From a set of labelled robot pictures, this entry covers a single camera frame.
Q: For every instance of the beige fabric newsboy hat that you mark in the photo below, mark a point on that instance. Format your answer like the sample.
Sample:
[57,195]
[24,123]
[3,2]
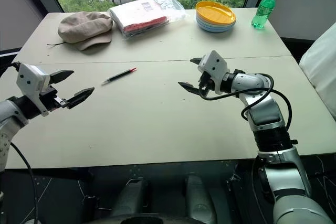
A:
[84,28]

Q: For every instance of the dark rounded shape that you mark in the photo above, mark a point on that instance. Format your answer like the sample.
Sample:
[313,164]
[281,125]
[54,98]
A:
[131,197]

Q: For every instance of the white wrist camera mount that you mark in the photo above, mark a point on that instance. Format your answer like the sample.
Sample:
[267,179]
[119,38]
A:
[214,64]
[29,77]

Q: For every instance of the green plastic bottle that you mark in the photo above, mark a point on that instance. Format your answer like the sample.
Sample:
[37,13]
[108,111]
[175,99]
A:
[262,11]

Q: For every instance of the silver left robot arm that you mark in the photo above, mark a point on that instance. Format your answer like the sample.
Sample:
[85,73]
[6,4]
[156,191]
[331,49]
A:
[8,115]

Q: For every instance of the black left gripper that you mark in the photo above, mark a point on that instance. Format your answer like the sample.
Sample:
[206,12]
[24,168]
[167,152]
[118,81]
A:
[51,98]

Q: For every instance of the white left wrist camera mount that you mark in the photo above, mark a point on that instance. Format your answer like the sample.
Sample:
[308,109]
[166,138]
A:
[29,77]

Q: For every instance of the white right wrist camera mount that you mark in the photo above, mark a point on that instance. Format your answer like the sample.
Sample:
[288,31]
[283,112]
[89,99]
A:
[214,64]

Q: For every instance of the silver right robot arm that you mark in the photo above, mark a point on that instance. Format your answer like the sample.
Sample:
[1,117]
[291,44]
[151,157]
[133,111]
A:
[262,103]

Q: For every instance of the white cushion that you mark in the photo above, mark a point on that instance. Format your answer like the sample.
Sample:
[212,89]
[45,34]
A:
[321,61]

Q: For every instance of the yellow plastic plate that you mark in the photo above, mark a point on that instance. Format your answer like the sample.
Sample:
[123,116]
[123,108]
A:
[214,11]

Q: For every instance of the clear bag of folded cloths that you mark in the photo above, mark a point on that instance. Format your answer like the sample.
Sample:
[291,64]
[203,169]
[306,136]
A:
[143,16]

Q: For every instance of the black pen with red trim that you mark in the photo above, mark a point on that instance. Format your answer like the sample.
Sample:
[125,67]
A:
[116,76]

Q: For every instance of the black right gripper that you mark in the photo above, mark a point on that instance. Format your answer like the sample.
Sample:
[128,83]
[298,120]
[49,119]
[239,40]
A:
[206,83]

